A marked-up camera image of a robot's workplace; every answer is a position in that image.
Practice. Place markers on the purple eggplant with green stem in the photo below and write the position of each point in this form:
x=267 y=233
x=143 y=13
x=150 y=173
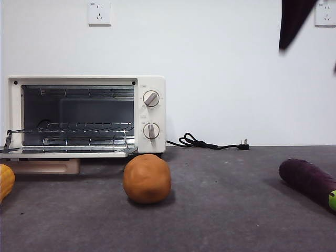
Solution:
x=304 y=178

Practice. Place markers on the round oven knob tilted pointer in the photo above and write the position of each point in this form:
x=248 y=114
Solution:
x=151 y=98

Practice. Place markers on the cream toaster oven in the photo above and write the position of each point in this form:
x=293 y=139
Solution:
x=152 y=115

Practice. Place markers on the round oven knob upright pointer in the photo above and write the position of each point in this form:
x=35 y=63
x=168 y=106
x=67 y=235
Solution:
x=151 y=130

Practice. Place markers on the brown potato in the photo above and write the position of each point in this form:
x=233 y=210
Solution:
x=147 y=179

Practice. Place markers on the yellow corn cob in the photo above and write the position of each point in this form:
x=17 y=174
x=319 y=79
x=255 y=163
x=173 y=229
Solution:
x=5 y=182

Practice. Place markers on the white wall socket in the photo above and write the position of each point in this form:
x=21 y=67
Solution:
x=99 y=14
x=326 y=17

